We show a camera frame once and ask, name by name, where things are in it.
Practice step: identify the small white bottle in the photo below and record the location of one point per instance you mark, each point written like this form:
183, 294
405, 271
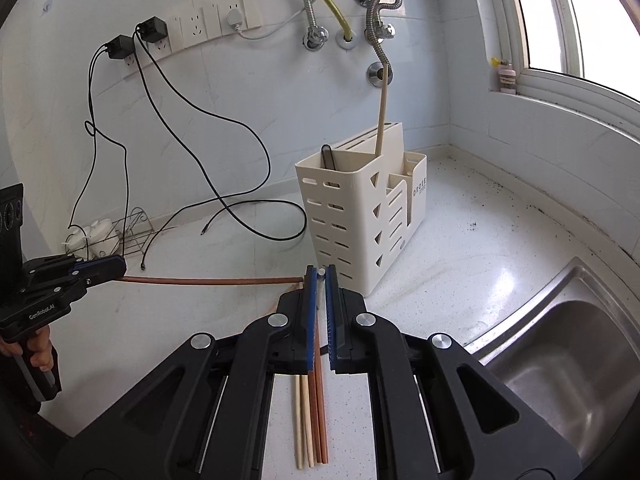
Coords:
506, 77

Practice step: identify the black power adapter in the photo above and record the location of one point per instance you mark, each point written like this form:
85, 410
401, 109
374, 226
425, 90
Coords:
120, 47
152, 29

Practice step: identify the cream plastic utensil holder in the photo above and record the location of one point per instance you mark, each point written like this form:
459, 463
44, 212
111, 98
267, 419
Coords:
350, 200

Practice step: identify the row of white wall sockets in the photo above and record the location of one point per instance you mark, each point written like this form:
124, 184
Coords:
195, 27

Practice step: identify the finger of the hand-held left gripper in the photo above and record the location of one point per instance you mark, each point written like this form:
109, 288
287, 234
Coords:
60, 285
100, 263

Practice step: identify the chrome angle valve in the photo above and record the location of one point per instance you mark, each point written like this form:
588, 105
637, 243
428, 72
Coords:
386, 31

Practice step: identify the white wall flange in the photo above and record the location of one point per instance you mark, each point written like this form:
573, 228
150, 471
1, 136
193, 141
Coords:
346, 40

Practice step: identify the beige chopstick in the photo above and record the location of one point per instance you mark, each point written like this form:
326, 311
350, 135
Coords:
306, 425
299, 425
382, 110

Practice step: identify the white glossy object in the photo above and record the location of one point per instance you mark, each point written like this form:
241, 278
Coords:
97, 237

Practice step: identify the chrome water valve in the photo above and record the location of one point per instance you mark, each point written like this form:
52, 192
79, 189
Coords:
315, 37

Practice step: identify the brown chopstick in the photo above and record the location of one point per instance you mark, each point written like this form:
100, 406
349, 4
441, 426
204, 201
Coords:
215, 280
312, 425
321, 425

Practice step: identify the person's left hand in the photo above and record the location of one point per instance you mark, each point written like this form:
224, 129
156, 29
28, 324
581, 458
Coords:
42, 352

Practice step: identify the grey chopstick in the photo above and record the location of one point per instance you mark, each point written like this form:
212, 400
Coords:
321, 280

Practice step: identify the stainless steel sink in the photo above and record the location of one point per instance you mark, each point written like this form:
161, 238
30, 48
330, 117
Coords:
560, 360

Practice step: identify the white window frame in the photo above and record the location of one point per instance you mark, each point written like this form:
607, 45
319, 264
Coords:
530, 75

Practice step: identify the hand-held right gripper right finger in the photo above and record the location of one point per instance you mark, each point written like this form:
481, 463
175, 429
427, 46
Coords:
331, 320

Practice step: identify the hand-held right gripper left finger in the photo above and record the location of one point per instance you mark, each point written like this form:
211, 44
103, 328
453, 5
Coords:
311, 310

